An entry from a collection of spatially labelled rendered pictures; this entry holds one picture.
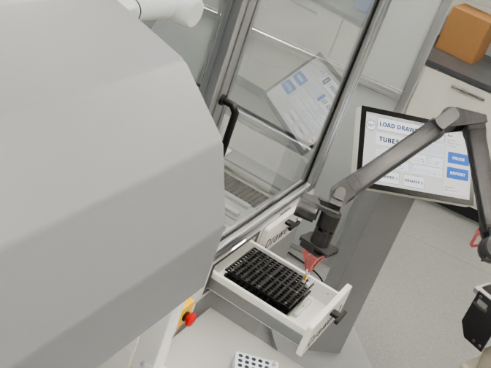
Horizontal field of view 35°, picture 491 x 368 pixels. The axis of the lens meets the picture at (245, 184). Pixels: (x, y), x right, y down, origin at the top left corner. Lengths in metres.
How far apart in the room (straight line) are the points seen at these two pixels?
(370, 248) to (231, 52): 1.73
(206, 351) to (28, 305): 1.28
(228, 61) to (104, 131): 0.62
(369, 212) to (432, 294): 1.34
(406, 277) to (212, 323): 2.27
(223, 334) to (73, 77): 1.32
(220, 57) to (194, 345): 0.90
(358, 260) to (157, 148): 2.18
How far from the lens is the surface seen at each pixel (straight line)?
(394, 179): 2.95
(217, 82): 1.64
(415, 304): 4.22
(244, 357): 2.16
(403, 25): 3.69
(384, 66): 3.74
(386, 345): 3.83
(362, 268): 3.27
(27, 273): 0.94
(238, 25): 1.60
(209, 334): 2.24
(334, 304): 2.26
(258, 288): 2.24
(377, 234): 3.18
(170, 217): 1.16
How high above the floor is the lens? 2.19
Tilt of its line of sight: 28 degrees down
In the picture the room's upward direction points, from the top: 20 degrees clockwise
